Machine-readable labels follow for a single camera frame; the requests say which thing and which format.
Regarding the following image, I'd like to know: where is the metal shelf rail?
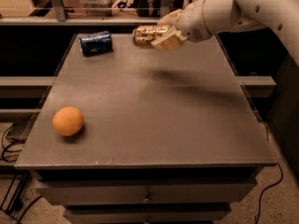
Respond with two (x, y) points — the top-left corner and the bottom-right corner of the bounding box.
(0, 0), (159, 27)

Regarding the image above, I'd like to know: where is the blue soda can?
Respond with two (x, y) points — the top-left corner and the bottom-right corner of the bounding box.
(78, 31), (112, 55)

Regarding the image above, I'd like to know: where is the black cable right floor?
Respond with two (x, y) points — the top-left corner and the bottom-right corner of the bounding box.
(253, 161), (284, 224)

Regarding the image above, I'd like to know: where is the orange fruit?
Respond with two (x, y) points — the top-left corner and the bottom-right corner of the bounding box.
(52, 106), (84, 136)

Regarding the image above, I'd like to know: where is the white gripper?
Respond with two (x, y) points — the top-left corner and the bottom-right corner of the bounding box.
(151, 0), (212, 51)

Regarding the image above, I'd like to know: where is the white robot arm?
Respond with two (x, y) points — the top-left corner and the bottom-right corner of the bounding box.
(151, 0), (299, 63)

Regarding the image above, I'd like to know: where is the grey drawer cabinet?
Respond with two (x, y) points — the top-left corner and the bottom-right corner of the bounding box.
(16, 34), (277, 224)

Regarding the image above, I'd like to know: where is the orange gold soda can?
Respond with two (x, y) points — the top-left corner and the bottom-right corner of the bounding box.
(133, 25), (170, 49)

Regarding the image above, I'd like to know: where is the black cables left floor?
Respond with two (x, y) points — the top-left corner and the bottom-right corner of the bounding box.
(0, 114), (34, 163)

